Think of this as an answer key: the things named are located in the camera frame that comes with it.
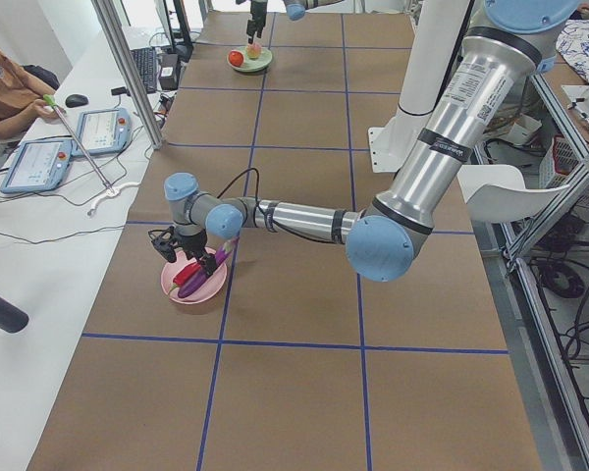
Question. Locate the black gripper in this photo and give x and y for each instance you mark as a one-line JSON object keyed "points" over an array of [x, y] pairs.
{"points": [[256, 10], [194, 242]]}

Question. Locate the purple eggplant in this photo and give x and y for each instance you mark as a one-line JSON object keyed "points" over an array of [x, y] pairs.
{"points": [[199, 279]]}

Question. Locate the red chili pepper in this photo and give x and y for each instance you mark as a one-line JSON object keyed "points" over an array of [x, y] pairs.
{"points": [[184, 275]]}

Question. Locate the yellow pink peach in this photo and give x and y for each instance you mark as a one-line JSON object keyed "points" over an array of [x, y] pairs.
{"points": [[253, 50]]}

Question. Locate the red orange pomegranate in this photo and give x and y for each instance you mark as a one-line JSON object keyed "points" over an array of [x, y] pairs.
{"points": [[235, 58]]}

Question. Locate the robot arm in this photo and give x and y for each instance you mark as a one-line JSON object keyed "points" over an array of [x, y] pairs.
{"points": [[505, 41], [295, 10]]}

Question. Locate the pink plate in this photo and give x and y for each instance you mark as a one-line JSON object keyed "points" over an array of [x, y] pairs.
{"points": [[209, 289]]}

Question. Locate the green plate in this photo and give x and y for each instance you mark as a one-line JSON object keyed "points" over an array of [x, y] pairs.
{"points": [[254, 66]]}

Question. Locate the black keyboard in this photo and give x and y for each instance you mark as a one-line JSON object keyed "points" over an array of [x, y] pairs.
{"points": [[146, 63]]}

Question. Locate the blue teach pendant far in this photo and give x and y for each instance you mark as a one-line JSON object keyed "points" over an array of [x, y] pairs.
{"points": [[104, 132]]}

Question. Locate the blue teach pendant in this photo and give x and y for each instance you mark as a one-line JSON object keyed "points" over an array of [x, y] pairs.
{"points": [[38, 166], [104, 132]]}

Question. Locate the blue teach pendant near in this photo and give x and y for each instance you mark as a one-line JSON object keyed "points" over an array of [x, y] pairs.
{"points": [[38, 166]]}

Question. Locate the black computer mouse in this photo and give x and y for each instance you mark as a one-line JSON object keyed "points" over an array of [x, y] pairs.
{"points": [[76, 100]]}

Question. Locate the black water bottle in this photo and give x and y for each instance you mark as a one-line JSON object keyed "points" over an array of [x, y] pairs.
{"points": [[12, 318]]}

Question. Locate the person in brown shirt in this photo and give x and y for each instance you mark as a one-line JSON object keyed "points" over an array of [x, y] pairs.
{"points": [[21, 99]]}

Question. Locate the white chair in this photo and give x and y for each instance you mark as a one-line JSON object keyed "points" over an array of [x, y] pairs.
{"points": [[498, 194]]}

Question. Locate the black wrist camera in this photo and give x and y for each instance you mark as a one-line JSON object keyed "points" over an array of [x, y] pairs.
{"points": [[164, 242]]}

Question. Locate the aluminium frame post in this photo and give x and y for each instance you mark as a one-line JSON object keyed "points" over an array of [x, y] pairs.
{"points": [[113, 30]]}

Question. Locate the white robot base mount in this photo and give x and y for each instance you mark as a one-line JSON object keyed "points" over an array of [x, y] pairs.
{"points": [[438, 35]]}

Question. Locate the metal rod green handle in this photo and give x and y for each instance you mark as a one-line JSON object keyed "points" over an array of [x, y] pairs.
{"points": [[50, 101]]}

